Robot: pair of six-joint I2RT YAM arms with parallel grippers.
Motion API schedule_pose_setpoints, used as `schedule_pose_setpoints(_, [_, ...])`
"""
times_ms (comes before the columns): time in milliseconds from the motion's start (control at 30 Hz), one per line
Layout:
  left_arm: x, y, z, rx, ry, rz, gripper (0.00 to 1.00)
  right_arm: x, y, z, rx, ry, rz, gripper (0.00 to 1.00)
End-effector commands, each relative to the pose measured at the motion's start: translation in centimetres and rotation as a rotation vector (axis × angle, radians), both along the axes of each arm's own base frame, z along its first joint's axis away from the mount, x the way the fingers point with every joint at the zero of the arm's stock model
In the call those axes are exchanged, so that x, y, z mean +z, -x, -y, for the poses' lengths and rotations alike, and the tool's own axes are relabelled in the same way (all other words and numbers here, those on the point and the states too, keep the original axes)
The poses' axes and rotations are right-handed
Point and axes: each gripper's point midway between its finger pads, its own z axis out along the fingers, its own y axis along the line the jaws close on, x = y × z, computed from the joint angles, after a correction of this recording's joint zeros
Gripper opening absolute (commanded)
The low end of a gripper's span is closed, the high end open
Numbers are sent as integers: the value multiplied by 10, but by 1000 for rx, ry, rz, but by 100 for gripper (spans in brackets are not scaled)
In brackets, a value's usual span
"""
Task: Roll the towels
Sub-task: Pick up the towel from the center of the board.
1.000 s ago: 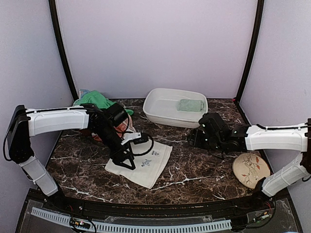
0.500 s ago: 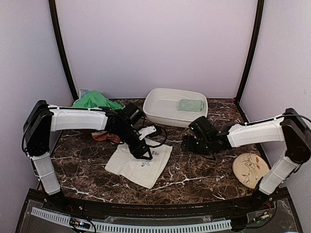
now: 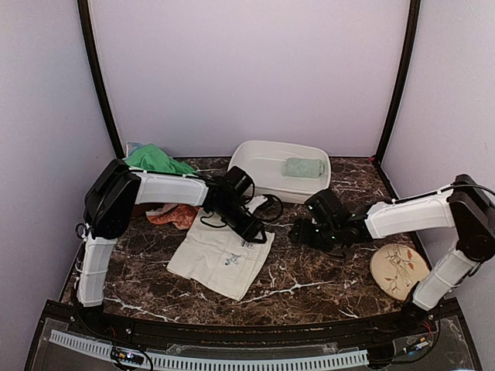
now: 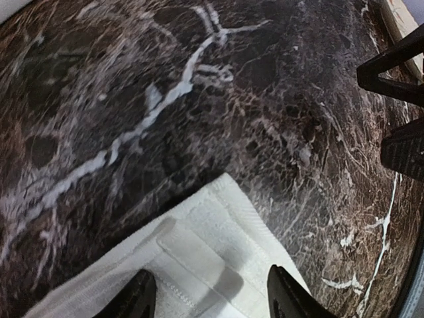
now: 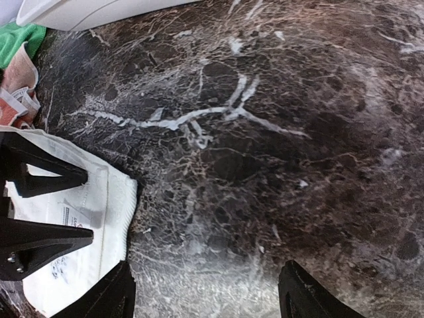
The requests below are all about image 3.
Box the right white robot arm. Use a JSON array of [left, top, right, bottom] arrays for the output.
[[289, 175, 494, 335]]

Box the bright green towel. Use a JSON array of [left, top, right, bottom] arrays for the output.
[[125, 142, 196, 175]]

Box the black front rail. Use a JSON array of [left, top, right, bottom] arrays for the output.
[[31, 298, 464, 348]]

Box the orange patterned towel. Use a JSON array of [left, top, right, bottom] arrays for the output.
[[145, 204, 200, 230]]

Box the round floral coaster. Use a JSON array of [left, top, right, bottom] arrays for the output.
[[370, 243, 430, 301]]

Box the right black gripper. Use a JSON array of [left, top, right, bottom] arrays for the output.
[[289, 217, 340, 251]]

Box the mint green panda towel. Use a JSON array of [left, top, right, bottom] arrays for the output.
[[282, 158, 326, 179]]

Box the left black frame post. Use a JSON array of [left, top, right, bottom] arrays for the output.
[[77, 0, 125, 158]]

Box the cream white towel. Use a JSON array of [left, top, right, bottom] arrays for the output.
[[167, 211, 275, 301]]

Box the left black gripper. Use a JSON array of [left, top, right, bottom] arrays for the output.
[[214, 199, 268, 243]]

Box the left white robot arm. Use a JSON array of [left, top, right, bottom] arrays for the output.
[[76, 159, 267, 337]]

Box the white slotted cable duct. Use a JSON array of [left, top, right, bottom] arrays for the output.
[[48, 330, 369, 370]]

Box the black frame post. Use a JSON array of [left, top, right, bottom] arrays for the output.
[[77, 0, 125, 158], [374, 0, 422, 168]]

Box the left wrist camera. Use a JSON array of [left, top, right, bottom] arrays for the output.
[[247, 194, 279, 213]]

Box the white plastic basin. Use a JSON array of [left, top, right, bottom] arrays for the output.
[[228, 140, 332, 204]]

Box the right black frame post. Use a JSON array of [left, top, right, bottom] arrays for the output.
[[374, 0, 422, 168]]

